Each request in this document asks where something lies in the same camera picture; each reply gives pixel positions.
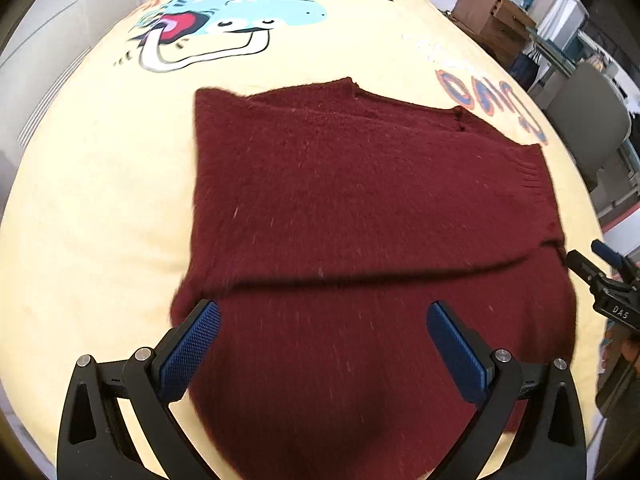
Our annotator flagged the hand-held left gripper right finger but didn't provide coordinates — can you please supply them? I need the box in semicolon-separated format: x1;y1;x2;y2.
425;301;587;480

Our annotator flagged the yellow printed bedsheet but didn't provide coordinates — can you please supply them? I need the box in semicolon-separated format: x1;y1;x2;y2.
0;0;607;480

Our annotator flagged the wooden drawer cabinet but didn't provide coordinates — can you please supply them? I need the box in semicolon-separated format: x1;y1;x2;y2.
452;0;538;68

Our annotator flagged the dark red knit sweater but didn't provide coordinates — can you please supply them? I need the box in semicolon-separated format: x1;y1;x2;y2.
170;76;581;480

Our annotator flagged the grey chair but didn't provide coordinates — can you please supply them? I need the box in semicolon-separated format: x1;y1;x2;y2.
542;62;633;187

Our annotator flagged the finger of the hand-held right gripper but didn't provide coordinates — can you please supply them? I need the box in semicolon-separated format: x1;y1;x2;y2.
591;239;625;272
565;249;603;287

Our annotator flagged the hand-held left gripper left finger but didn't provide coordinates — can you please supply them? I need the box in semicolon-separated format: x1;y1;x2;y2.
56;299;222;480

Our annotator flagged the dark bag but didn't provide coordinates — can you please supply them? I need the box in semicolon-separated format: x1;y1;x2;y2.
510;52;544;92

